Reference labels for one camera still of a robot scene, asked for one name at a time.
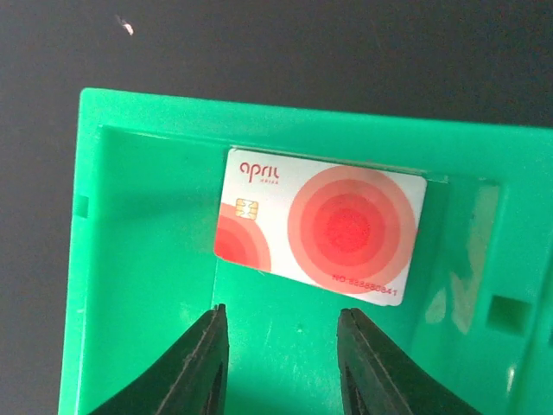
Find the green plastic bin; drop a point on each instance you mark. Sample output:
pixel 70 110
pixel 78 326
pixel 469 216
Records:
pixel 477 312

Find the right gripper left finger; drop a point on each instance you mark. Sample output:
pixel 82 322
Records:
pixel 189 378

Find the red circle credit card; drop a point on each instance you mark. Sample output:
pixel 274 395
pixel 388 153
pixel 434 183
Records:
pixel 345 229

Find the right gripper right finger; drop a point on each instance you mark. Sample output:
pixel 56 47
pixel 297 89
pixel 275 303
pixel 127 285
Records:
pixel 378 377

